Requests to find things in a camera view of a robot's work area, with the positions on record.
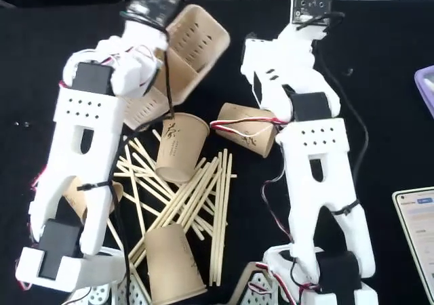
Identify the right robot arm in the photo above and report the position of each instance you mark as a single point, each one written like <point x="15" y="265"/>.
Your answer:
<point x="315" y="169"/>

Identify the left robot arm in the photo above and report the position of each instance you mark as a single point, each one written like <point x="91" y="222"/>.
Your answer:
<point x="84" y="156"/>

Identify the beige slotted plastic basket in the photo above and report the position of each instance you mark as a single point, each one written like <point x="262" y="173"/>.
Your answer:
<point x="200" y="37"/>

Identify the wooden chopstick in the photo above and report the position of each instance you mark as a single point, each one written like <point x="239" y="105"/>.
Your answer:
<point x="115" y="234"/>
<point x="200" y="164"/>
<point x="215" y="213"/>
<point x="225" y="217"/>
<point x="135" y="189"/>
<point x="142" y="179"/>
<point x="154" y="164"/>
<point x="156" y="135"/>
<point x="142" y="175"/>
<point x="219" y="217"/>
<point x="190" y="190"/>
<point x="176" y="213"/>

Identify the brown paper cup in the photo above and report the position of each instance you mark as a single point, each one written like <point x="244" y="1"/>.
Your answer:
<point x="181" y="149"/>
<point x="173" y="261"/>
<point x="244" y="130"/>
<point x="75" y="196"/>

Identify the purple plastic container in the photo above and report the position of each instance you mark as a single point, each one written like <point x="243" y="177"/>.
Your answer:
<point x="426" y="88"/>

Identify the smartphone with lit screen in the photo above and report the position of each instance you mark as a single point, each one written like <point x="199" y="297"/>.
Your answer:
<point x="418" y="234"/>

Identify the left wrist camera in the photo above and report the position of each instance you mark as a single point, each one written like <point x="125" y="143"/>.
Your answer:
<point x="152" y="2"/>

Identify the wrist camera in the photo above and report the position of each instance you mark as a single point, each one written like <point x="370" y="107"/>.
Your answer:
<point x="152" y="2"/>
<point x="312" y="0"/>

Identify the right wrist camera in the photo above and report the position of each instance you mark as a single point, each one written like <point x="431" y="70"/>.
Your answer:
<point x="312" y="0"/>

